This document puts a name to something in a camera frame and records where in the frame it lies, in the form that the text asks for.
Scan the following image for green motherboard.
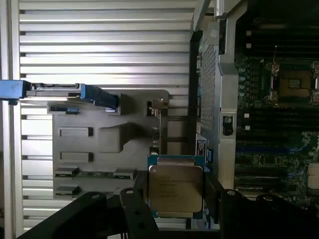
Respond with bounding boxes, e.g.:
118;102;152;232
234;14;319;207

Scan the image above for CPU socket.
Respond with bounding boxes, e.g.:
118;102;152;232
264;59;319;103

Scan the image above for blue expansion slot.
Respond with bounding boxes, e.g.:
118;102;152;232
235;146;304;154

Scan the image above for black expansion slot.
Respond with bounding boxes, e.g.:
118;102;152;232
235;174;287;186

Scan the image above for black case lock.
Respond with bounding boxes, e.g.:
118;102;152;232
222;114;236;136

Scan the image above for black RAM slot bank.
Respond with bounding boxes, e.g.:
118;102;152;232
243;109;319;141
245;21;319;59

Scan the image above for grey parts rack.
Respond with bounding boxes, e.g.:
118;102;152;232
47;89;170;200

